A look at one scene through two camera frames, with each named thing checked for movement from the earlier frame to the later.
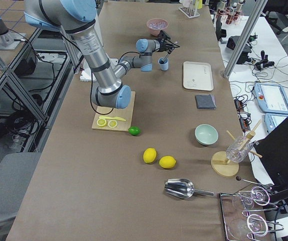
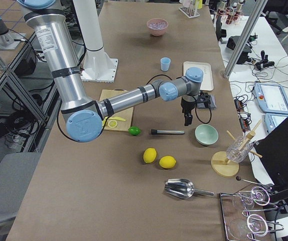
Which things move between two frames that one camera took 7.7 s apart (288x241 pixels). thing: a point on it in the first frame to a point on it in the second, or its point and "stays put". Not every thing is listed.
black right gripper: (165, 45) to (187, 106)
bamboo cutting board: (126, 113) stays put
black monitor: (282, 151) stays put
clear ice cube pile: (158, 26) stays put
